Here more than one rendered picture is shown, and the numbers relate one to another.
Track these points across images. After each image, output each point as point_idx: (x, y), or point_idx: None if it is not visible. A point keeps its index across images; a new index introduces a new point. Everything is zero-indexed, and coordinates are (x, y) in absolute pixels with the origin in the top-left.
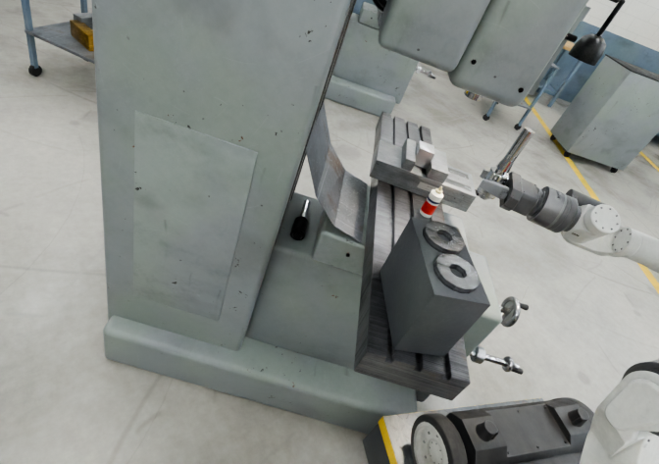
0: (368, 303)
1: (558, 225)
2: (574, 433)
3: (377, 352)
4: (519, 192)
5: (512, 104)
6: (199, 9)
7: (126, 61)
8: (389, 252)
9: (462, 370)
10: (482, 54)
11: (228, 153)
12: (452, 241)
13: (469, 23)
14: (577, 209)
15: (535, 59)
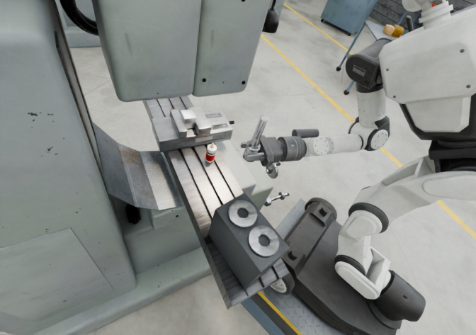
0: (213, 264)
1: (297, 159)
2: (325, 220)
3: (237, 300)
4: (271, 156)
5: (241, 91)
6: None
7: None
8: (205, 209)
9: (282, 267)
10: (208, 72)
11: (43, 241)
12: (249, 214)
13: (189, 60)
14: (304, 146)
15: (246, 60)
